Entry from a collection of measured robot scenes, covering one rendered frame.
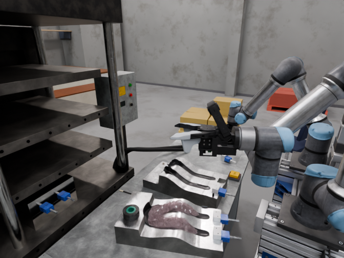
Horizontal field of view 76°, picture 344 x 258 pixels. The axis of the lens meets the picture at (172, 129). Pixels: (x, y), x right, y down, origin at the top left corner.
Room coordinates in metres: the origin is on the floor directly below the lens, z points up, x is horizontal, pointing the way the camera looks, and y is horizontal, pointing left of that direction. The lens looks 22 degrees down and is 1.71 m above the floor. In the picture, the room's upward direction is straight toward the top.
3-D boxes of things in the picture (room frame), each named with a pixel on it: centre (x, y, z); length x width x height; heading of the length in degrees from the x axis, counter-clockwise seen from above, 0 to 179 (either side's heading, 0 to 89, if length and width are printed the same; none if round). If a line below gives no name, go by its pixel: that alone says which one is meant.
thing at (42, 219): (1.09, 0.87, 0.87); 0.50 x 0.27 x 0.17; 63
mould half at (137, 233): (0.86, 0.00, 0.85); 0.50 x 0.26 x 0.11; 80
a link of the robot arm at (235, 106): (1.54, -0.46, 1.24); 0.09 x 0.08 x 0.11; 55
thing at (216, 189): (1.03, -0.30, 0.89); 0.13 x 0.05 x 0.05; 63
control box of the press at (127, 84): (1.72, 0.44, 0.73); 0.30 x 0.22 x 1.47; 153
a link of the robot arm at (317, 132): (1.13, -0.83, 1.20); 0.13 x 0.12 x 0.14; 145
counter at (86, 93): (4.74, 2.15, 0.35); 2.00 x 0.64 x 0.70; 147
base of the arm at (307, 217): (0.70, -0.57, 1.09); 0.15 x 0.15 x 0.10
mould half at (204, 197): (1.21, -0.09, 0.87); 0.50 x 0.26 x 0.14; 63
